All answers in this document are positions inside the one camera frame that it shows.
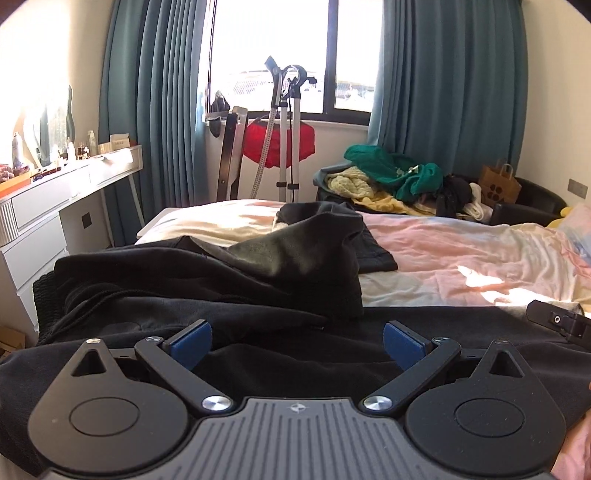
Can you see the garment steamer stand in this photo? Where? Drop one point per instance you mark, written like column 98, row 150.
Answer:
column 295, row 138

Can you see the wavy-framed mirror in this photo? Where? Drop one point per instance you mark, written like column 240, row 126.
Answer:
column 57, row 129

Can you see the yellow plush toy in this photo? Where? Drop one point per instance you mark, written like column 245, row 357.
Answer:
column 563, row 217

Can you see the spray can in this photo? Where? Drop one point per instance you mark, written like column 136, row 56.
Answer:
column 17, row 150

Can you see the white box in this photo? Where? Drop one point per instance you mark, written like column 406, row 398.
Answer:
column 120, row 142

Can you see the black-framed window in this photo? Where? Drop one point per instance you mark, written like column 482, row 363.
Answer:
column 355, row 55

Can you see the white garment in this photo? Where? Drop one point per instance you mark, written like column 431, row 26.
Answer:
column 478, row 203

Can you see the brown paper bag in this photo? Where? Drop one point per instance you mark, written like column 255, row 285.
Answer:
column 498, row 187

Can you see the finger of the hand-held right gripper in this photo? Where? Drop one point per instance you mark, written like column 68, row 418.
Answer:
column 556, row 319

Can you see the black sofa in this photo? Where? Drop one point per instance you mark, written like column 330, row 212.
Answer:
column 535, row 198

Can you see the black garment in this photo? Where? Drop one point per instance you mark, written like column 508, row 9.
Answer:
column 455, row 194

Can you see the white dressing table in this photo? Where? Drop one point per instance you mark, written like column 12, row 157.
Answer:
column 37, row 203

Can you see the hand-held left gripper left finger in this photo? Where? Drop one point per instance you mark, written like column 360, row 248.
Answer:
column 194, row 344

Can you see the green garment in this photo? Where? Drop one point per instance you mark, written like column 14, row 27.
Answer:
column 392, row 170

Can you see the dark hanging cloth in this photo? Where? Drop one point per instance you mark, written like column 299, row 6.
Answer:
column 218, row 108

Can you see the white-backed chair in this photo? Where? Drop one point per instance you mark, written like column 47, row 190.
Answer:
column 229, row 157

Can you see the teal curtain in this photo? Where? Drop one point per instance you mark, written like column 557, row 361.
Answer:
column 452, row 92
column 147, row 115

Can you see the small bottle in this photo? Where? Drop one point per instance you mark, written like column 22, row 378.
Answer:
column 91, row 144

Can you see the grey wall plate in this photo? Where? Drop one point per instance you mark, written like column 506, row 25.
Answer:
column 578, row 189

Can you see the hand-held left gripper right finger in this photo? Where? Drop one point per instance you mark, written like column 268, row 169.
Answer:
column 402, row 344

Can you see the red cloth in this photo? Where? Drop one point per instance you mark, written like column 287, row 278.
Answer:
column 305, row 144

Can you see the cream knit garment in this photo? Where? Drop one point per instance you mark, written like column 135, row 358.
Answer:
column 346, row 183

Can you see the yellow garment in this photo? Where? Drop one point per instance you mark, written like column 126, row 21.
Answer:
column 392, row 205

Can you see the orange tray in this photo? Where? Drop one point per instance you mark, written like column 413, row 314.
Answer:
column 14, row 180

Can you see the dark grey denim pants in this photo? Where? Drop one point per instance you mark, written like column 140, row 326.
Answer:
column 314, row 249

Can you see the cardboard box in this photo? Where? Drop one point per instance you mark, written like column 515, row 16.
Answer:
column 10, row 344

